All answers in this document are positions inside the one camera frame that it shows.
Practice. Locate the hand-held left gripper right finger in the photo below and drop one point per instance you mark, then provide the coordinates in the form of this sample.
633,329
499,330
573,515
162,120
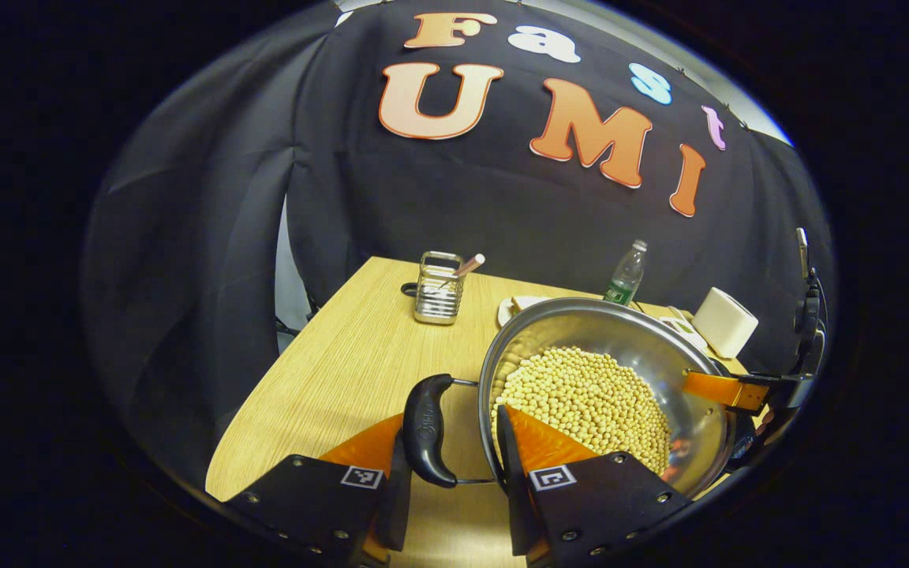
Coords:
511,489

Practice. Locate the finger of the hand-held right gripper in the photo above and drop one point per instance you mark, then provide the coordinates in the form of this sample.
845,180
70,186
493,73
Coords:
723,390

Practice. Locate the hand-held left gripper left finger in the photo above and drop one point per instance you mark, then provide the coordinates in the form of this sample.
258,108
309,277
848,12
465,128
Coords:
395,513

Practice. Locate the white toaster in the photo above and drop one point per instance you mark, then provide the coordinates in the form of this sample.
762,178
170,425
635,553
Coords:
727,323

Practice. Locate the white divided dish of beans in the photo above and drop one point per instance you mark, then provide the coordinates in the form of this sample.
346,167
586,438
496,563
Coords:
679,325

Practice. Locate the pile of yellow soybeans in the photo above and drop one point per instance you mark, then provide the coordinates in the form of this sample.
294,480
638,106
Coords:
581,394

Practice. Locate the clear plastic water bottle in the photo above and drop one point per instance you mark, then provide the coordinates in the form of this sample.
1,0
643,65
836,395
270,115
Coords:
626,280

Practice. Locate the sandwich with lettuce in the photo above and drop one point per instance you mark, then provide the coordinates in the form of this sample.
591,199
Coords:
518,306

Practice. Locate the small black object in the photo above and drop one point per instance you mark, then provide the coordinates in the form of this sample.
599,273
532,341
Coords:
409,289

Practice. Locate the pink and white stick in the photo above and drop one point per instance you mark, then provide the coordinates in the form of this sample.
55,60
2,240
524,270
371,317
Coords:
470,265

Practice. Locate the black backdrop cloth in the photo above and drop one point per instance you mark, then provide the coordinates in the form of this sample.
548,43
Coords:
210,237

